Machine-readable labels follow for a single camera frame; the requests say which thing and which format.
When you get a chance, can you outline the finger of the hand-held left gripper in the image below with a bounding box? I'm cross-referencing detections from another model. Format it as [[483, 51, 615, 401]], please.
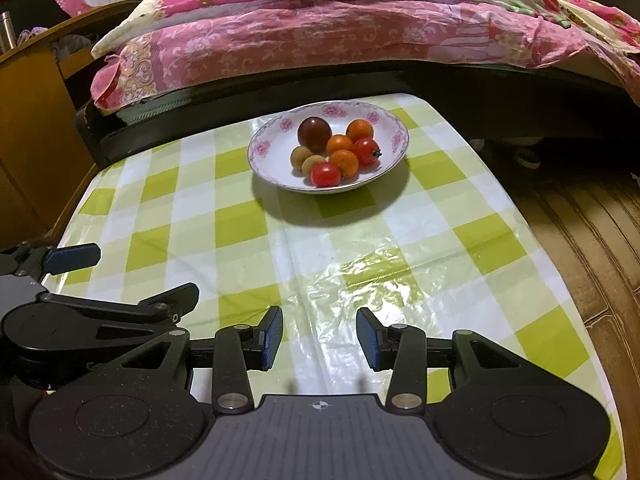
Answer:
[[0, 241, 101, 277], [36, 282, 201, 347]]

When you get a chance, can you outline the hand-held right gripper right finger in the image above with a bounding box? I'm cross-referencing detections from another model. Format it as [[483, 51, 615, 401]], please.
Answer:
[[356, 307, 527, 409]]

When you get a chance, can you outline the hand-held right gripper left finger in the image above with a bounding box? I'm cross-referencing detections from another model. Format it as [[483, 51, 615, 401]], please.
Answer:
[[119, 305, 285, 409]]

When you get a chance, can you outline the white plate with pink flowers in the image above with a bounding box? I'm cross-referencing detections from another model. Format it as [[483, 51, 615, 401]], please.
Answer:
[[247, 101, 410, 194]]

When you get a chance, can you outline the small orange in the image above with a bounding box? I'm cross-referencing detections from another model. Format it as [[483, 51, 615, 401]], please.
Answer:
[[328, 149, 360, 179], [346, 119, 375, 144], [326, 134, 355, 157]]

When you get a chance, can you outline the red cherry tomato with stem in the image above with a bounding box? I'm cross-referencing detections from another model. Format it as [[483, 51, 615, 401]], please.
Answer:
[[352, 137, 383, 167]]

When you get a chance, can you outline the dark purple tomato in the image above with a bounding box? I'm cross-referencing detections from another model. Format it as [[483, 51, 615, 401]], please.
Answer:
[[297, 116, 332, 153]]

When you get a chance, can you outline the green white checked tablecloth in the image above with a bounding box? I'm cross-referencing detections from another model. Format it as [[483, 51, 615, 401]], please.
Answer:
[[52, 92, 623, 480]]

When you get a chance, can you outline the brown wooden cabinet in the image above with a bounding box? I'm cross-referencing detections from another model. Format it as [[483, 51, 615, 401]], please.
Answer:
[[0, 0, 146, 248]]

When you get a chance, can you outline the metal thermos bottle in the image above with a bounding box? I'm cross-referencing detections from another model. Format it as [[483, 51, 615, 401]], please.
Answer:
[[0, 10, 15, 53]]

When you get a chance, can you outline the white shoe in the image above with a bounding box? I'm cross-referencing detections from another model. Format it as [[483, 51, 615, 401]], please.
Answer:
[[515, 145, 543, 168]]

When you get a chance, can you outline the pink floral bedsheet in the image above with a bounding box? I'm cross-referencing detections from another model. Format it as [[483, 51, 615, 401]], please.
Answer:
[[91, 0, 616, 111]]

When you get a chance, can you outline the dark bed frame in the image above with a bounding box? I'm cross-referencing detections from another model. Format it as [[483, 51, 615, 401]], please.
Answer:
[[75, 55, 640, 171]]

